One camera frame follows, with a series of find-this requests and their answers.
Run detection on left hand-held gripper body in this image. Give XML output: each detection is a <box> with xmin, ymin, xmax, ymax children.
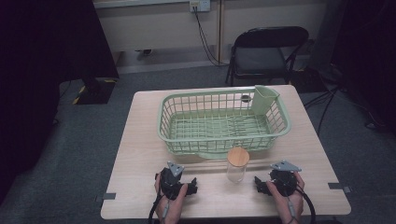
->
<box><xmin>155</xmin><ymin>161</ymin><xmax>189</xmax><ymax>201</ymax></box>

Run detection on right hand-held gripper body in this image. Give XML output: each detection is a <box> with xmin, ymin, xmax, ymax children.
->
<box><xmin>268</xmin><ymin>160</ymin><xmax>303</xmax><ymax>197</ymax></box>

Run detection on glass jar with wooden lid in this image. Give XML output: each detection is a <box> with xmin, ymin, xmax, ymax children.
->
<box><xmin>226</xmin><ymin>146</ymin><xmax>251</xmax><ymax>184</ymax></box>

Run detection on green plastic basket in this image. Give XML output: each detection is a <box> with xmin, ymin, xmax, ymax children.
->
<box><xmin>156</xmin><ymin>85</ymin><xmax>292</xmax><ymax>161</ymax></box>

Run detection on person's left hand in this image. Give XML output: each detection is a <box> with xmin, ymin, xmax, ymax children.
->
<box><xmin>153</xmin><ymin>173</ymin><xmax>190</xmax><ymax>224</ymax></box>

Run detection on person's right hand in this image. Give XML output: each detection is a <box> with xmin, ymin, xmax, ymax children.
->
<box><xmin>265</xmin><ymin>171</ymin><xmax>306</xmax><ymax>224</ymax></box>

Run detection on green plastic cutlery holder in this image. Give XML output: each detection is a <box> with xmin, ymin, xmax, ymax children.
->
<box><xmin>250</xmin><ymin>84</ymin><xmax>281</xmax><ymax>117</ymax></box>

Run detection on black stand base yellow tape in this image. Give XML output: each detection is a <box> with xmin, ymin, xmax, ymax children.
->
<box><xmin>71</xmin><ymin>77</ymin><xmax>120</xmax><ymax>105</ymax></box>

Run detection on black folding chair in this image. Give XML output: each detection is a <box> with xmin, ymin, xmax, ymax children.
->
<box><xmin>225</xmin><ymin>25</ymin><xmax>311</xmax><ymax>87</ymax></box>

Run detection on black curtain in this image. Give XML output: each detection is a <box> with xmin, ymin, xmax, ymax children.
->
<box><xmin>0</xmin><ymin>0</ymin><xmax>120</xmax><ymax>204</ymax></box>
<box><xmin>330</xmin><ymin>0</ymin><xmax>396</xmax><ymax>134</ymax></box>

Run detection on grey thin cable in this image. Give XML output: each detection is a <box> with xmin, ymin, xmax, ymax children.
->
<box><xmin>160</xmin><ymin>199</ymin><xmax>172</xmax><ymax>224</ymax></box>
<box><xmin>286</xmin><ymin>196</ymin><xmax>298</xmax><ymax>224</ymax></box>

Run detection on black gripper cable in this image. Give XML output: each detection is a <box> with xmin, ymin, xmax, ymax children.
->
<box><xmin>147</xmin><ymin>193</ymin><xmax>165</xmax><ymax>224</ymax></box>
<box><xmin>294</xmin><ymin>184</ymin><xmax>318</xmax><ymax>224</ymax></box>

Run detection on grey table bracket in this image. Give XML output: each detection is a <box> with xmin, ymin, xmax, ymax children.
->
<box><xmin>327</xmin><ymin>182</ymin><xmax>353</xmax><ymax>194</ymax></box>
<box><xmin>95</xmin><ymin>192</ymin><xmax>117</xmax><ymax>203</ymax></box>

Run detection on black floor cables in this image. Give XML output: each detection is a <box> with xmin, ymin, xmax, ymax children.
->
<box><xmin>303</xmin><ymin>85</ymin><xmax>342</xmax><ymax>137</ymax></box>

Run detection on black wall cable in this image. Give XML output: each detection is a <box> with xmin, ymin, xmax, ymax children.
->
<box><xmin>192</xmin><ymin>6</ymin><xmax>231</xmax><ymax>67</ymax></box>

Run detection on white wall outlet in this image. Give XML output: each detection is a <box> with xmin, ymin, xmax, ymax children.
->
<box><xmin>189</xmin><ymin>0</ymin><xmax>212</xmax><ymax>13</ymax></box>

